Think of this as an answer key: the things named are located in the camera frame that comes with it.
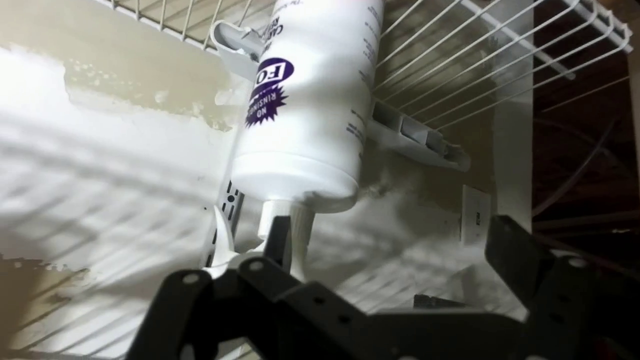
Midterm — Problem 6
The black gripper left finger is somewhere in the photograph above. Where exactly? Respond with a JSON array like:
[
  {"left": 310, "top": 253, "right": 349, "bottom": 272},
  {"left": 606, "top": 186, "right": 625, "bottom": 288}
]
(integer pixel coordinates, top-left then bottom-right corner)
[{"left": 124, "top": 215, "right": 376, "bottom": 360}]

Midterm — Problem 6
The white slotted wall rail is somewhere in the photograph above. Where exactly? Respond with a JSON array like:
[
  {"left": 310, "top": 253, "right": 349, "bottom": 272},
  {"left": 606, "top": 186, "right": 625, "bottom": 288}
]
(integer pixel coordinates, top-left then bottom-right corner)
[{"left": 202, "top": 178, "right": 248, "bottom": 269}]

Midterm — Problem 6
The white shelf bracket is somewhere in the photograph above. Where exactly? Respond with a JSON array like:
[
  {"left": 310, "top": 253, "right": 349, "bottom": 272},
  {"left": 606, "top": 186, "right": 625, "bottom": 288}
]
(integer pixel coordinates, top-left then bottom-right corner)
[
  {"left": 368, "top": 98, "right": 475, "bottom": 174},
  {"left": 209, "top": 19, "right": 271, "bottom": 67}
]

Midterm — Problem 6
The white wall switch plate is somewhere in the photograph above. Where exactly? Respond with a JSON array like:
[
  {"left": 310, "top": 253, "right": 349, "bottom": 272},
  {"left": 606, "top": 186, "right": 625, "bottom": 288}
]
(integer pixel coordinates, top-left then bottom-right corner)
[{"left": 461, "top": 184, "right": 494, "bottom": 249}]

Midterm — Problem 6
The white wire shelf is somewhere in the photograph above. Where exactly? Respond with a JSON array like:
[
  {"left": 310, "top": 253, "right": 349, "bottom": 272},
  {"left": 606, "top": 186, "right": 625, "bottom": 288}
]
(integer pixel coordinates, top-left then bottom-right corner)
[{"left": 98, "top": 0, "right": 636, "bottom": 137}]

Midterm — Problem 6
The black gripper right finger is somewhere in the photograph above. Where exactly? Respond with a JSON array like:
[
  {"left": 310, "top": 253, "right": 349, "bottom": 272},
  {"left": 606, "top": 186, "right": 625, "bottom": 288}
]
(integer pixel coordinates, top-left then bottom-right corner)
[{"left": 484, "top": 215, "right": 640, "bottom": 360}]

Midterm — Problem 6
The white spray bottle purple label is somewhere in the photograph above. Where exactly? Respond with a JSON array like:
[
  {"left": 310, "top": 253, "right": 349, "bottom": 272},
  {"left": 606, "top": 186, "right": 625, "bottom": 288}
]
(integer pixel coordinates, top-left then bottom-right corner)
[{"left": 209, "top": 0, "right": 386, "bottom": 286}]

